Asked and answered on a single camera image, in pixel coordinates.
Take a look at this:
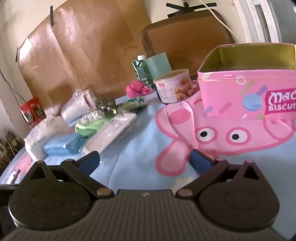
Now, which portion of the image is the thin black wall cable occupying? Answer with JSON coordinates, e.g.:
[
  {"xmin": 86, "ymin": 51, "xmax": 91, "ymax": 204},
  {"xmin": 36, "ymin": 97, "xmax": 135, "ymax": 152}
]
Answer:
[{"xmin": 0, "ymin": 69, "xmax": 26, "ymax": 103}]

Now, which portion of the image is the green cloth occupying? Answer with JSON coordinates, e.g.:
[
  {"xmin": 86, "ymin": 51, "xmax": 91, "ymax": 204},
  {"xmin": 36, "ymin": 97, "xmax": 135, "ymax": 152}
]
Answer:
[{"xmin": 75, "ymin": 118, "xmax": 110, "ymax": 139}]

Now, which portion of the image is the blue soft pack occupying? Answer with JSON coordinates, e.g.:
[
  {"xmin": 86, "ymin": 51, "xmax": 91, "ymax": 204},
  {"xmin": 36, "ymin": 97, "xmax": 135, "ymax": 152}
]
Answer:
[{"xmin": 43, "ymin": 133, "xmax": 84, "ymax": 156}]

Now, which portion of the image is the white window frame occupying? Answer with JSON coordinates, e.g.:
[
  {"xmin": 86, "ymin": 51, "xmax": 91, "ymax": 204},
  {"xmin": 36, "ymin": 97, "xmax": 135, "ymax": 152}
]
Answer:
[{"xmin": 238, "ymin": 0, "xmax": 296, "ymax": 44}]

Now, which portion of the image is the bag of cotton balls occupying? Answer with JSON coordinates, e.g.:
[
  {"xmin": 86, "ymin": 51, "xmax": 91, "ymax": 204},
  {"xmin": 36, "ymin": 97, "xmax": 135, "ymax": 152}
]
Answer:
[{"xmin": 80, "ymin": 110, "xmax": 107, "ymax": 127}]

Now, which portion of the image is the pink biscuit tin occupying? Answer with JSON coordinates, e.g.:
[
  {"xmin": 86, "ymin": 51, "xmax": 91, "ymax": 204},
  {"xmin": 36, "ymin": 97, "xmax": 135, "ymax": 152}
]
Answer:
[{"xmin": 197, "ymin": 43, "xmax": 296, "ymax": 120}]

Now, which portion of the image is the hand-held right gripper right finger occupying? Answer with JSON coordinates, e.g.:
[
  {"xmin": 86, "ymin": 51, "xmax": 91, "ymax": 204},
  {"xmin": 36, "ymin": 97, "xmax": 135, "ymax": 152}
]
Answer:
[{"xmin": 176, "ymin": 149, "xmax": 260, "ymax": 198}]

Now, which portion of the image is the red printed box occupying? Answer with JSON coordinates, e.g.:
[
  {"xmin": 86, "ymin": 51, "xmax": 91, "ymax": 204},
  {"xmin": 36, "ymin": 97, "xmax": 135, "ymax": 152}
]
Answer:
[{"xmin": 20, "ymin": 97, "xmax": 43, "ymax": 129}]

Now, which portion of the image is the brown cardboard sheet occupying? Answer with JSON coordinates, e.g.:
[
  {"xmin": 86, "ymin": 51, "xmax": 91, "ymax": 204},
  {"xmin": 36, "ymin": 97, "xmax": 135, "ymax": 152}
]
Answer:
[{"xmin": 17, "ymin": 0, "xmax": 153, "ymax": 112}]

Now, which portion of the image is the white tissue pack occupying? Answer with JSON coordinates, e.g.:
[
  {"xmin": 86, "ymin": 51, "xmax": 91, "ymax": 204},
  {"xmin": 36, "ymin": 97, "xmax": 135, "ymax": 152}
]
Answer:
[{"xmin": 24, "ymin": 118, "xmax": 64, "ymax": 161}]

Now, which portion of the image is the blue printed blanket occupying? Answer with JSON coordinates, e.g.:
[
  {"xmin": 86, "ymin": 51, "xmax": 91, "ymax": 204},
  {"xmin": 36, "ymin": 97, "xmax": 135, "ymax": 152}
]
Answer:
[{"xmin": 0, "ymin": 80, "xmax": 296, "ymax": 240}]

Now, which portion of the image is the white power cable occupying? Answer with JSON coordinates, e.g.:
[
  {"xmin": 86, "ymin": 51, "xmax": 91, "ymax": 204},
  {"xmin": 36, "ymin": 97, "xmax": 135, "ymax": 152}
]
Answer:
[{"xmin": 199, "ymin": 0, "xmax": 236, "ymax": 37}]

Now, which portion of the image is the green drink carton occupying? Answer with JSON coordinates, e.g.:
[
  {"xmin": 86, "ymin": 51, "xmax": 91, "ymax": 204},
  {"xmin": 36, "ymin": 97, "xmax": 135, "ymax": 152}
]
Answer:
[{"xmin": 132, "ymin": 55, "xmax": 154, "ymax": 90}]

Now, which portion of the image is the pink fluffy cloth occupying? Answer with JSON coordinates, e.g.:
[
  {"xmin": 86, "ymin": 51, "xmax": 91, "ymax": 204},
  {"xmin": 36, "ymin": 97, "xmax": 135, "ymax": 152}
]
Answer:
[{"xmin": 125, "ymin": 81, "xmax": 152, "ymax": 98}]

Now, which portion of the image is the brown woven chair back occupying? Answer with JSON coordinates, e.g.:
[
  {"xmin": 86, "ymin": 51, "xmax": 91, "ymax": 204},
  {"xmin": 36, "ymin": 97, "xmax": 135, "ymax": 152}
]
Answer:
[{"xmin": 141, "ymin": 9, "xmax": 236, "ymax": 79}]

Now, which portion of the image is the white round snack tub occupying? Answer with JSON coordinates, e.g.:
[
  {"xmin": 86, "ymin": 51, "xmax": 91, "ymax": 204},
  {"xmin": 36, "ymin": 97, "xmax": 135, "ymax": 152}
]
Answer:
[{"xmin": 153, "ymin": 69, "xmax": 193, "ymax": 103}]

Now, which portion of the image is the teal paper box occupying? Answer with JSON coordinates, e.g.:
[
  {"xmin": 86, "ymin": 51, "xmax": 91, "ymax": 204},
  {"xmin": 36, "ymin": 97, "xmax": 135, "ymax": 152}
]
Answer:
[{"xmin": 144, "ymin": 53, "xmax": 173, "ymax": 80}]

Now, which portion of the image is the bag of plastic cups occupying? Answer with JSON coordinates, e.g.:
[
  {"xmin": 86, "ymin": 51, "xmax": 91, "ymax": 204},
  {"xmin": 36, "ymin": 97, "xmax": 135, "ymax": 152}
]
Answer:
[{"xmin": 61, "ymin": 89, "xmax": 97, "ymax": 127}]

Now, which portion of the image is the green patterned packet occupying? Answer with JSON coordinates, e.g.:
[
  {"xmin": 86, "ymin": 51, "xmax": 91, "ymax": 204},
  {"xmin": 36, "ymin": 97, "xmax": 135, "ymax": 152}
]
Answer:
[{"xmin": 117, "ymin": 97, "xmax": 148, "ymax": 112}]

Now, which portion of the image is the white plastic tray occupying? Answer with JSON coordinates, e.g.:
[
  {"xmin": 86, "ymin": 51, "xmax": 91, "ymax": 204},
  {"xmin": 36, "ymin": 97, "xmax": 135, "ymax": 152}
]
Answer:
[{"xmin": 82, "ymin": 113, "xmax": 137, "ymax": 155}]

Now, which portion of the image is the dark green shiny packet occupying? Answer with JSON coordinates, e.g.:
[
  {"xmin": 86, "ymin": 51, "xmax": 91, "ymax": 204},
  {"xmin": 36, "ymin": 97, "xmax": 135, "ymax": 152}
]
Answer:
[{"xmin": 95, "ymin": 98, "xmax": 117, "ymax": 115}]

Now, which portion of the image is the white crumpled plastic bag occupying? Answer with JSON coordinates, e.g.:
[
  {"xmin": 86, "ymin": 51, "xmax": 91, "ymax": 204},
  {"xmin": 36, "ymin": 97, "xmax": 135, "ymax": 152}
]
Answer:
[{"xmin": 43, "ymin": 106, "xmax": 63, "ymax": 122}]

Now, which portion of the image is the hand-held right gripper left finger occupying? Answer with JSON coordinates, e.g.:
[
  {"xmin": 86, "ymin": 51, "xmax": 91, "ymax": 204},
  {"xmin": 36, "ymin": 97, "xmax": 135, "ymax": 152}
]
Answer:
[{"xmin": 29, "ymin": 151, "xmax": 114, "ymax": 199}]

